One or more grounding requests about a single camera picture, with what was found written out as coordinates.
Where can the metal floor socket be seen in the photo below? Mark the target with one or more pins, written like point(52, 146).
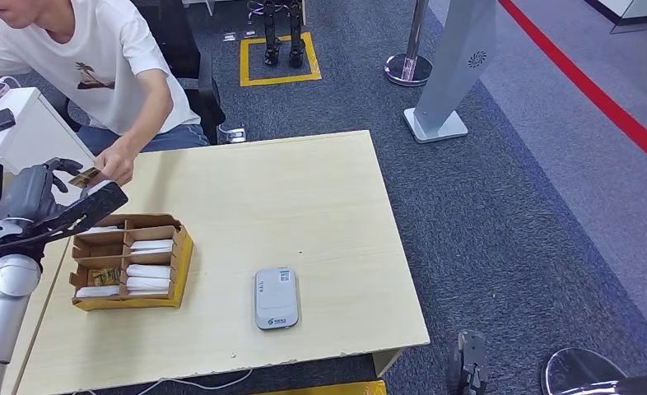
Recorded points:
point(250, 33)
point(229, 37)
point(234, 134)

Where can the small black humanoid robot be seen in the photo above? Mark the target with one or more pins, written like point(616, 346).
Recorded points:
point(270, 32)

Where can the grey standing kiosk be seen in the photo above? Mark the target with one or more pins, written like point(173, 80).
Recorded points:
point(453, 65)

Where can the yellow floor tape strip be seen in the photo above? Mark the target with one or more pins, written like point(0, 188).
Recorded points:
point(345, 390)

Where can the white key card stack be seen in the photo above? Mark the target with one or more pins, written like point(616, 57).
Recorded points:
point(99, 291)
point(149, 284)
point(102, 230)
point(149, 271)
point(152, 247)

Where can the person's left hand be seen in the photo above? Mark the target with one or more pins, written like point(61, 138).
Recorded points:
point(117, 163)

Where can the red floor tape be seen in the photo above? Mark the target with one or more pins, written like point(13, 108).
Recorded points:
point(591, 91)

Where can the person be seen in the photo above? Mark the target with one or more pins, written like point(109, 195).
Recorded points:
point(111, 43)

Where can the round chrome stanchion base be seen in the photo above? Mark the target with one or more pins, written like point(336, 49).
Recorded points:
point(579, 370)

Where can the white desk partition box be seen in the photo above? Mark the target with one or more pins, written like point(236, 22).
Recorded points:
point(40, 139)

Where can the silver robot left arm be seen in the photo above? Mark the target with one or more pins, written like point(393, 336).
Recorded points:
point(4, 305)

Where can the white table leg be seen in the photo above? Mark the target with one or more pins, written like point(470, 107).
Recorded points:
point(209, 6)

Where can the yellow square floor tape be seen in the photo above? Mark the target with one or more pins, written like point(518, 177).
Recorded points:
point(279, 80)

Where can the gold room key card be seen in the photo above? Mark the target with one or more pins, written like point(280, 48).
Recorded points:
point(86, 177)

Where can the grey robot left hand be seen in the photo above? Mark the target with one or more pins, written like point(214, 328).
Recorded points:
point(26, 193)

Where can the black office chair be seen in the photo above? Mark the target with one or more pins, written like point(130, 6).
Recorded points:
point(208, 103)

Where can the light wooden desk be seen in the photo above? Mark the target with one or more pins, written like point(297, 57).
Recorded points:
point(29, 327)
point(301, 207)

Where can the cardboard card organizer box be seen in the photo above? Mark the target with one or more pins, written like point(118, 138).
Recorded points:
point(186, 272)

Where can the person's left forearm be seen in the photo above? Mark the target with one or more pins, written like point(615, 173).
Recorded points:
point(151, 117)

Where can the gold card packet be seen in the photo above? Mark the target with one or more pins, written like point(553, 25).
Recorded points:
point(105, 276)

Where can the grey card reader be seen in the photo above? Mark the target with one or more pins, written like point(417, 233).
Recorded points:
point(276, 300)

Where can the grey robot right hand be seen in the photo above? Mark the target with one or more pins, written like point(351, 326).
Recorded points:
point(467, 362)

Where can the chrome stanchion post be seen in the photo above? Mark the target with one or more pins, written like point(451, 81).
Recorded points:
point(407, 70)

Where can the white counter base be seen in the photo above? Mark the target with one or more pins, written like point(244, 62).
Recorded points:
point(639, 8)

